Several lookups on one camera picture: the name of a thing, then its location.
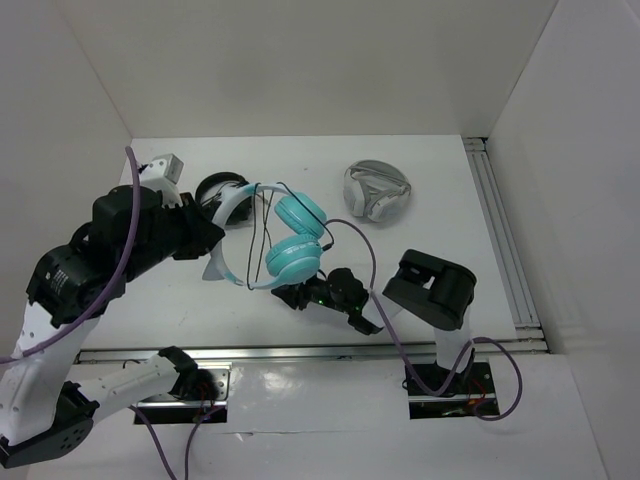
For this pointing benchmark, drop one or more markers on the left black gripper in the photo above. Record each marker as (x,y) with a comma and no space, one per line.
(201,232)

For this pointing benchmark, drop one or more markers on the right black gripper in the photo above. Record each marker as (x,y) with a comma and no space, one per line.
(294,294)

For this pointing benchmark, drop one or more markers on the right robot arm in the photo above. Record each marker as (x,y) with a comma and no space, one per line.
(436,291)

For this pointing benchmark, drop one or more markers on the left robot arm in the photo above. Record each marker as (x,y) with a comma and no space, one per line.
(44,415)

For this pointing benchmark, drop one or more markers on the black headphones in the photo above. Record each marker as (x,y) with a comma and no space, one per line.
(212,190)

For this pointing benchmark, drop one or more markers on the white cover plate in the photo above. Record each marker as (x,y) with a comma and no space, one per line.
(317,396)

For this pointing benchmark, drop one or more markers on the white grey gaming headset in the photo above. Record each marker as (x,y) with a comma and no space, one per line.
(375,190)

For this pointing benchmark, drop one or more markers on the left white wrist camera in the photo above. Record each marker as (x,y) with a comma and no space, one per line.
(162,175)

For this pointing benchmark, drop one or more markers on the aluminium front rail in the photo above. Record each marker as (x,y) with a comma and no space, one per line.
(527,345)

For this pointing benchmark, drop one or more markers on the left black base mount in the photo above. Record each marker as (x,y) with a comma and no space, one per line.
(207,396)

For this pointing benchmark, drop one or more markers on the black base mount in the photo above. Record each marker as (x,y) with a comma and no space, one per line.
(207,396)
(469,394)

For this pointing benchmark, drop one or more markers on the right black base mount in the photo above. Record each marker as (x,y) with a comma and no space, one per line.
(469,394)

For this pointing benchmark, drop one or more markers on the aluminium side rail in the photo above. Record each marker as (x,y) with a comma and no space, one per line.
(521,303)

